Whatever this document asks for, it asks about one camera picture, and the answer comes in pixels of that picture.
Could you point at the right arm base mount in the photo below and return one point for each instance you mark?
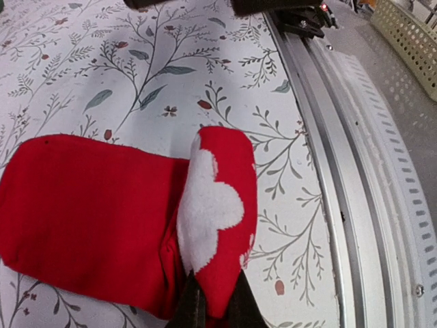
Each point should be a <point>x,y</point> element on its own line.
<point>306,21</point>

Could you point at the red sock pair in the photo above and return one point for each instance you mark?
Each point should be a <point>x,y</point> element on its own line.
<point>121,225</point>

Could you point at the floral white table mat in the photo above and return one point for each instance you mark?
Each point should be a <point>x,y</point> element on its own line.
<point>150,79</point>

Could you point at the beige perforated basket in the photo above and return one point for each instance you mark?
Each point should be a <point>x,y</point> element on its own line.
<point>412,40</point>

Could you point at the aluminium front rail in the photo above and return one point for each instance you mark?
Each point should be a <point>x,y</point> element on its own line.
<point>382,239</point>

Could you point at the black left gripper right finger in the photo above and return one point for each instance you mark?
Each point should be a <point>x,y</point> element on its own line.
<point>243,311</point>

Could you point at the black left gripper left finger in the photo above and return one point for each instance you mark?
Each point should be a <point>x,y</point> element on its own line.
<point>191,309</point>

